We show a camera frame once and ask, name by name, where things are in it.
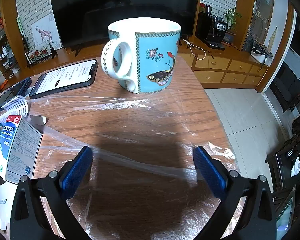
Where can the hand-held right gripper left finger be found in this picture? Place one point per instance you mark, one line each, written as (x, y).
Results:
(76, 172)

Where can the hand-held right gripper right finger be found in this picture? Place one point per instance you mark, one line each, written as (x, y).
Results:
(210, 172)

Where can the blue and white medicine box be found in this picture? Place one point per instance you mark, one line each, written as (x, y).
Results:
(17, 152)

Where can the white perforated hair curler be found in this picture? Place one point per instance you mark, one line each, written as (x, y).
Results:
(17, 105)

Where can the white printed carton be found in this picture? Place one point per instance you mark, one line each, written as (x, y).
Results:
(2, 200)

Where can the clear plastic table sheet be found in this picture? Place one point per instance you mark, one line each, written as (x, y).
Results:
(140, 120)

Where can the black smartphone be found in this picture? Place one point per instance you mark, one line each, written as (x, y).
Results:
(65, 77)

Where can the blue butterfly print mug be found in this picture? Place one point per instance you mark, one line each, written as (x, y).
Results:
(155, 62)

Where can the framed red flower picture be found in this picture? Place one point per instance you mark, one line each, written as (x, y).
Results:
(38, 53)

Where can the white handbag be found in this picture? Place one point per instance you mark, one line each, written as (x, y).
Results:
(260, 56)

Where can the small green potted plant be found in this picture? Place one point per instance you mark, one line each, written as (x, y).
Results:
(230, 37)

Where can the glass door display cabinet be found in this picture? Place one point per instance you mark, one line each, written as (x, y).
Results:
(5, 55)
(257, 10)

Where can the giraffe picture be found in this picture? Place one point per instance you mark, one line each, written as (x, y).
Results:
(43, 33)

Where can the black coffee machine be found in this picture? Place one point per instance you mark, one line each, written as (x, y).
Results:
(215, 30)

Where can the black flat screen television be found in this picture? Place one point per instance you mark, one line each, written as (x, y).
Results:
(120, 10)

